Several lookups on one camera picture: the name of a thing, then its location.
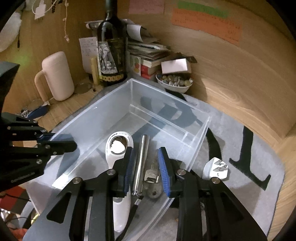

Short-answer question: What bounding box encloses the white plug adapter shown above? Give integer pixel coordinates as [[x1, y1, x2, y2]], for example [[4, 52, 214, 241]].
[[202, 157, 229, 180]]

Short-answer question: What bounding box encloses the white handheld facial massager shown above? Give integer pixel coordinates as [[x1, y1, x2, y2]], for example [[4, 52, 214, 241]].
[[105, 131, 133, 233]]

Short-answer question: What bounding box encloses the silver metal tube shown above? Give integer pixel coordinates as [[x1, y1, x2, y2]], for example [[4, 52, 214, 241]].
[[132, 135, 149, 196]]

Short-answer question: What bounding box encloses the clear plastic storage bin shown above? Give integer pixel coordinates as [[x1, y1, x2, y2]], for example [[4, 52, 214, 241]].
[[25, 77, 212, 241]]

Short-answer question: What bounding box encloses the blue white booklet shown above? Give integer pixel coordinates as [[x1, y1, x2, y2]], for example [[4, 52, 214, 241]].
[[27, 105, 50, 120]]

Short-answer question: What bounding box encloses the roll of clear tape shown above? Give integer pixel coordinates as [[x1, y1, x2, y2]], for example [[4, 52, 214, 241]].
[[74, 82, 92, 94]]

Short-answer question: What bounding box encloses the grey rug with letters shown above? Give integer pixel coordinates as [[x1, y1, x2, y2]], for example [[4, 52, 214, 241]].
[[21, 83, 286, 241]]

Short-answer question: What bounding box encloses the white handwritten note paper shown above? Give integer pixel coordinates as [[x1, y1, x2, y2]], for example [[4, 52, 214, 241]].
[[79, 37, 97, 74]]

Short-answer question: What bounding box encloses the white fluffy pompom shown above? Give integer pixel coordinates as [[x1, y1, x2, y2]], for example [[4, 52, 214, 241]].
[[0, 11, 22, 52]]

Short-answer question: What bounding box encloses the dark wine bottle elephant label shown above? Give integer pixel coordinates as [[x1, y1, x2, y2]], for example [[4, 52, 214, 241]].
[[97, 0, 127, 87]]

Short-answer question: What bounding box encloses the stack of books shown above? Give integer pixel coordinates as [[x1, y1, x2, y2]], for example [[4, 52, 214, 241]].
[[127, 37, 171, 76]]

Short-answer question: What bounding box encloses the white bowl of stones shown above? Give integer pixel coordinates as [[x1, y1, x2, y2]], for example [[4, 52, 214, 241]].
[[156, 74, 193, 94]]

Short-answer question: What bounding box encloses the small white cardboard box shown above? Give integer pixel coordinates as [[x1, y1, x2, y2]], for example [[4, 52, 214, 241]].
[[161, 58, 192, 74]]

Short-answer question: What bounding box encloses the pink sticky note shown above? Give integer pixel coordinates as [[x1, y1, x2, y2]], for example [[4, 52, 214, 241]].
[[128, 0, 165, 15]]

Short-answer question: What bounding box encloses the orange sticky note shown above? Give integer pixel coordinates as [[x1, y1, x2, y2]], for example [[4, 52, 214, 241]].
[[171, 8, 242, 46]]

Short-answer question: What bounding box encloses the green sticky note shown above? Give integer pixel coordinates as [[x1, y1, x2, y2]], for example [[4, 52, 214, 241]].
[[178, 1, 229, 19]]

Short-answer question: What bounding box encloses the metal chain bracelet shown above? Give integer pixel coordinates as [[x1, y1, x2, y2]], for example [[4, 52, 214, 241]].
[[18, 107, 33, 119]]

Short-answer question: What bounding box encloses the pink mug with handle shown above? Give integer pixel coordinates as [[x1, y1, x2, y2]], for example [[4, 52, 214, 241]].
[[34, 51, 75, 102]]

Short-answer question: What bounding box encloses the white charger with cable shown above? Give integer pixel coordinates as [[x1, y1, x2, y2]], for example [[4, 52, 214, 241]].
[[31, 0, 58, 20]]

